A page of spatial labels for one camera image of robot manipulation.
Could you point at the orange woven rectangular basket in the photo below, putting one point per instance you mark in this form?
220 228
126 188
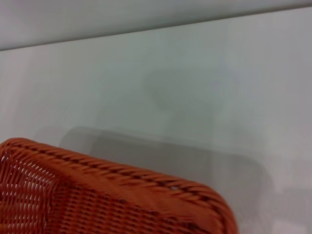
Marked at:
97 195

